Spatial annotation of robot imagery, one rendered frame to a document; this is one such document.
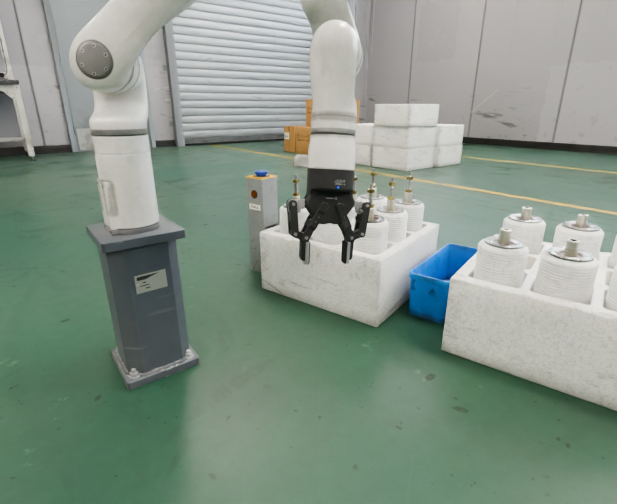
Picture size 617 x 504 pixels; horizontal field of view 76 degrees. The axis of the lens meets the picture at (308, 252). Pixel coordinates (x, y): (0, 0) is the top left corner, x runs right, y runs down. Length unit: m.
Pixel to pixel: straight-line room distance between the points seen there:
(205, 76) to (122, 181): 5.45
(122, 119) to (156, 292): 0.31
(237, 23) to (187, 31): 0.76
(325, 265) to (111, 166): 0.55
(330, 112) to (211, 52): 5.66
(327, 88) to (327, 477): 0.57
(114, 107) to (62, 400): 0.55
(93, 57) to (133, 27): 0.08
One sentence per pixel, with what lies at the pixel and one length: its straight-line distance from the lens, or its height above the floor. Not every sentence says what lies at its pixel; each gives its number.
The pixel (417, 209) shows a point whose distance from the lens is 1.19.
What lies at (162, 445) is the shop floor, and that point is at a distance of 0.76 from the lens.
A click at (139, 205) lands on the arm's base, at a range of 0.78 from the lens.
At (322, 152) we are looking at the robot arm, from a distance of 0.61.
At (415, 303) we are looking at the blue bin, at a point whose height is 0.04.
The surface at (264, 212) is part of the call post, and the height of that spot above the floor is 0.21.
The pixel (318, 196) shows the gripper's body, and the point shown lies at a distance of 0.63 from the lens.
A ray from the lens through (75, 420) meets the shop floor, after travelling 0.86.
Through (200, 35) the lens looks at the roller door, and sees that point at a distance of 6.22.
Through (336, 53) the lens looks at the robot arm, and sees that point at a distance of 0.62.
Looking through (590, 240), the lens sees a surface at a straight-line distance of 1.10.
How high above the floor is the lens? 0.52
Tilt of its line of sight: 20 degrees down
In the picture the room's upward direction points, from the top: straight up
